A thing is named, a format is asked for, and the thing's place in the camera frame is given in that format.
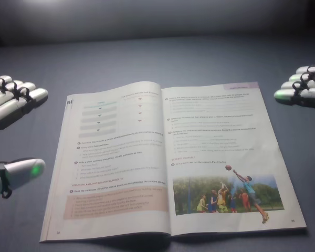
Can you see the textbook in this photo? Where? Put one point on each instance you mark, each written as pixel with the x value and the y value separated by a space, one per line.
pixel 157 162

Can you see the grey table cloth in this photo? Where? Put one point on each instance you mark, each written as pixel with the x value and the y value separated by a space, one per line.
pixel 157 63

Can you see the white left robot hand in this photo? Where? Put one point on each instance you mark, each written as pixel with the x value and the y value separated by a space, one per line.
pixel 8 103

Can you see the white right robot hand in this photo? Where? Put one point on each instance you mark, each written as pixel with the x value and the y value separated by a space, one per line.
pixel 304 92

